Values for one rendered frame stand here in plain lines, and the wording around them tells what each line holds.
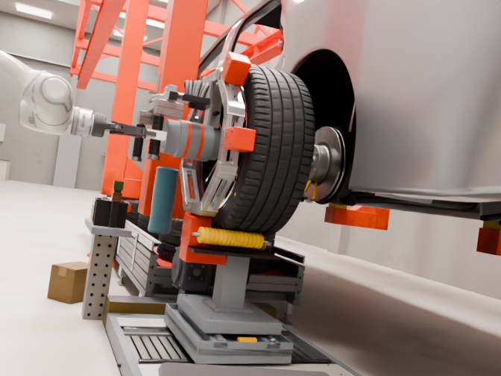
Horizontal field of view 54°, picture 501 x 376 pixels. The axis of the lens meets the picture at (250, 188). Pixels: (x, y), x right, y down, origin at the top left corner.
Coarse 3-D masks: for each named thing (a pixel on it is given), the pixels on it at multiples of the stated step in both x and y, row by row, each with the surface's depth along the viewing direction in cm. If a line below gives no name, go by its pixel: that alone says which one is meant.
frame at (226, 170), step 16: (208, 80) 191; (224, 96) 168; (240, 96) 169; (192, 112) 205; (224, 112) 165; (240, 112) 164; (224, 128) 163; (192, 160) 211; (224, 160) 163; (192, 176) 207; (224, 176) 164; (192, 192) 204; (208, 192) 170; (224, 192) 170; (192, 208) 186; (208, 208) 176
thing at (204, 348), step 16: (176, 304) 212; (176, 320) 193; (176, 336) 190; (192, 336) 171; (208, 336) 172; (224, 336) 181; (240, 336) 184; (256, 336) 182; (272, 336) 178; (192, 352) 169; (208, 352) 166; (224, 352) 168; (240, 352) 170; (256, 352) 173; (272, 352) 175; (288, 352) 177
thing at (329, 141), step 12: (324, 132) 208; (336, 132) 200; (324, 144) 206; (336, 144) 198; (324, 156) 201; (336, 156) 196; (312, 168) 204; (324, 168) 201; (336, 168) 195; (312, 180) 206; (324, 180) 202; (336, 180) 195; (312, 192) 210; (324, 192) 201
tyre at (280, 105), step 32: (256, 96) 165; (288, 96) 170; (256, 128) 161; (288, 128) 165; (256, 160) 162; (288, 160) 166; (256, 192) 167; (288, 192) 170; (224, 224) 177; (256, 224) 178
